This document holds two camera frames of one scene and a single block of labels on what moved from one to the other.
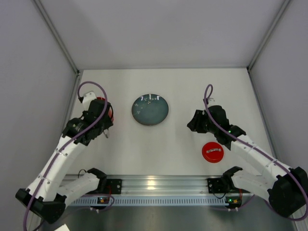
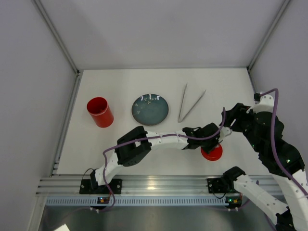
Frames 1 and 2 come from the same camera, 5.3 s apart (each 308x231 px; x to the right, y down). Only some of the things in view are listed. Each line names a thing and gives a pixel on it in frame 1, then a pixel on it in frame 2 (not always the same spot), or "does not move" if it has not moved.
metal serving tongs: (106, 132) to (180, 119)
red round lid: (212, 152) does not move
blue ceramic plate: (149, 109) does not move
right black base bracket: (217, 186) does not move
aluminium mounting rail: (160, 185) does not move
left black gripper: (105, 118) to (210, 143)
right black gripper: (198, 122) to (230, 118)
